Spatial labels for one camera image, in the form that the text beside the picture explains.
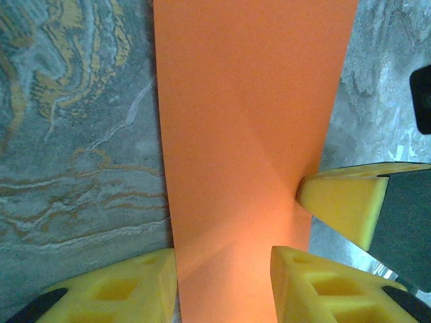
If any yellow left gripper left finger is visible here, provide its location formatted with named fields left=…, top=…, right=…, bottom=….
left=6, top=248, right=178, bottom=323

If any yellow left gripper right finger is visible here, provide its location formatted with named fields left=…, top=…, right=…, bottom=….
left=271, top=245, right=431, bottom=323

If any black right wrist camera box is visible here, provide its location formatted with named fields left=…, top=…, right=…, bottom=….
left=409, top=63, right=431, bottom=135

